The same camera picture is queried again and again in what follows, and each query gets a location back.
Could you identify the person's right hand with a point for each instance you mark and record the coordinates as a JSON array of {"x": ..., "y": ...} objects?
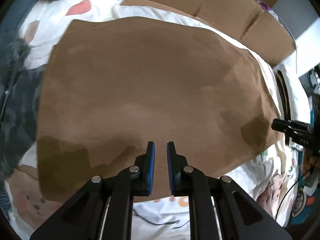
[{"x": 311, "y": 160}]

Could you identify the cream bear print blanket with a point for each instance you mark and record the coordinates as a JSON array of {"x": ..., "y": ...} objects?
[{"x": 45, "y": 30}]

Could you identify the folded black garment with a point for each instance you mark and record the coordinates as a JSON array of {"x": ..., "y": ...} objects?
[{"x": 283, "y": 97}]

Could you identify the teal patterned blanket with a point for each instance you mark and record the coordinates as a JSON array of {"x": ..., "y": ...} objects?
[{"x": 300, "y": 205}]

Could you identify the brown printed t-shirt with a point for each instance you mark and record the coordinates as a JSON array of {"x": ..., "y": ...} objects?
[{"x": 150, "y": 80}]

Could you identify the brown cardboard sheet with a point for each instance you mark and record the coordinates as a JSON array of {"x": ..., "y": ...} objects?
[{"x": 200, "y": 0}]

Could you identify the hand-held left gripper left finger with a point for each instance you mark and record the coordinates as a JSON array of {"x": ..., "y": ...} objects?
[{"x": 151, "y": 170}]

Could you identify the grey camouflage garment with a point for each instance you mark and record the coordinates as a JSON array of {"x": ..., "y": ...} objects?
[{"x": 17, "y": 105}]

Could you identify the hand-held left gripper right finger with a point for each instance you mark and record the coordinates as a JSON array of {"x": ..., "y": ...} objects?
[{"x": 171, "y": 170}]

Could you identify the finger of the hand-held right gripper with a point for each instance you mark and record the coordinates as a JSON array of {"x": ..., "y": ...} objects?
[{"x": 281, "y": 125}]

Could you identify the folded white sweatshirt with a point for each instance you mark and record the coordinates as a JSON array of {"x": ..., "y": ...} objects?
[{"x": 297, "y": 92}]

